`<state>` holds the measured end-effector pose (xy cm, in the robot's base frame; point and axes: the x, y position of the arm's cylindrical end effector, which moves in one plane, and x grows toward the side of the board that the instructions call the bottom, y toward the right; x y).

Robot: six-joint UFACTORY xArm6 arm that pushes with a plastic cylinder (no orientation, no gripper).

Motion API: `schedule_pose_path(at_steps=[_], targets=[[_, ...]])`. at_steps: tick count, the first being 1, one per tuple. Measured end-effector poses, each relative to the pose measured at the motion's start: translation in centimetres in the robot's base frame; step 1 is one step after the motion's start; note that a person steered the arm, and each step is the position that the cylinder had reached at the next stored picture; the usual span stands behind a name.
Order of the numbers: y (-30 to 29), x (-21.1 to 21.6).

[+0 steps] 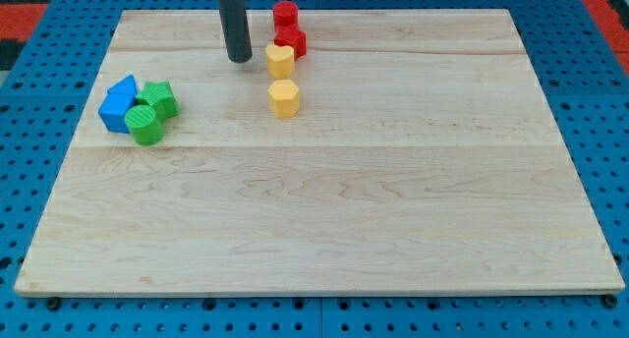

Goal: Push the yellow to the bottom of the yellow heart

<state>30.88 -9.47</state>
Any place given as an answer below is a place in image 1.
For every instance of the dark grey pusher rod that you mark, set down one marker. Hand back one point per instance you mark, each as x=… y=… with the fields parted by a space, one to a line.
x=235 y=26

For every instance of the light wooden board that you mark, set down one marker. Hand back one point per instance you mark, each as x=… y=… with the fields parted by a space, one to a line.
x=424 y=161

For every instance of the red star block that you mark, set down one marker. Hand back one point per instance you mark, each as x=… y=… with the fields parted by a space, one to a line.
x=294 y=37

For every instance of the yellow hexagon block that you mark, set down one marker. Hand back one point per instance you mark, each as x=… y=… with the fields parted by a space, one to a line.
x=284 y=99

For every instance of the green cylinder block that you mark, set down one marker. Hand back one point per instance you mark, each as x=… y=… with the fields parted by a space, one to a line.
x=144 y=125

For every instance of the blue cube block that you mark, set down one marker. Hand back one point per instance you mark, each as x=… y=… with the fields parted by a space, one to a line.
x=112 y=112

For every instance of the red cylinder block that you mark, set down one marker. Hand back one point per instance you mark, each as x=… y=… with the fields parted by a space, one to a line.
x=285 y=14

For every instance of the yellow heart block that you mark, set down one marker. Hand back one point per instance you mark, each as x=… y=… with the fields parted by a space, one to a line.
x=280 y=61

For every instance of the blue triangle block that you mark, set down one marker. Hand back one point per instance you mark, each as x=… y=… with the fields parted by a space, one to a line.
x=127 y=86

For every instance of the green star block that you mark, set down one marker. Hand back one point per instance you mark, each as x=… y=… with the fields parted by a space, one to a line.
x=160 y=97

